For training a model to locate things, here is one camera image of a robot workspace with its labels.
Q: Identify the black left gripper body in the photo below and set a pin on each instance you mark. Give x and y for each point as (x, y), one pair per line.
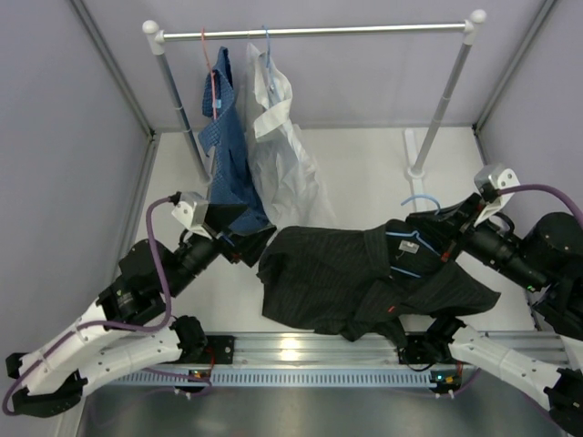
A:
(223, 246)

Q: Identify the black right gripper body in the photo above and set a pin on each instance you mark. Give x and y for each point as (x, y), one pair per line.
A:
(464, 216)

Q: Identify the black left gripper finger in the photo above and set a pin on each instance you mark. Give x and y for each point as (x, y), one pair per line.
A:
(219, 218)
(250, 246)

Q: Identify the light blue wire hanger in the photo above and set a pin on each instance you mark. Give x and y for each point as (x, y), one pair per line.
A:
(413, 240)

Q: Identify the black pinstriped shirt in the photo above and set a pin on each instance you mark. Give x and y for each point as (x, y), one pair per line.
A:
(352, 282)

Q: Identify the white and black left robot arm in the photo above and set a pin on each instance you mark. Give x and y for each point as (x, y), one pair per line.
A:
(130, 326)

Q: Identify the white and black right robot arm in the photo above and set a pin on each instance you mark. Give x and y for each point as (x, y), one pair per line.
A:
(546, 265)

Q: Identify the blue checkered shirt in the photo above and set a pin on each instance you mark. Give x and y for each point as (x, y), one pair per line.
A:
(232, 182)

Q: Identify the white shirt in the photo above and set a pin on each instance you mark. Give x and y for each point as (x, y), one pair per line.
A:
(286, 176)

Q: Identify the silver clothes rack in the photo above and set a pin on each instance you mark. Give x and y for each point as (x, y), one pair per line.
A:
(416, 154)

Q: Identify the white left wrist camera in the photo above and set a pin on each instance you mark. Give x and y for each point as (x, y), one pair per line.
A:
(190, 210)

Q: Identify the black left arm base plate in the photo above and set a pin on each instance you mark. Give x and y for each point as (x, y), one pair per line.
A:
(215, 349)

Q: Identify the blue slotted cable duct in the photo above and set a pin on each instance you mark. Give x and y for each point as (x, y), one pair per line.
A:
(332, 378)

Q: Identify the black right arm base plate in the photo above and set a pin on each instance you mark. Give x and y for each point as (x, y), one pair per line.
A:
(422, 352)

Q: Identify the pink wire hanger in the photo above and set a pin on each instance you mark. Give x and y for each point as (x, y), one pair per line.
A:
(211, 74)

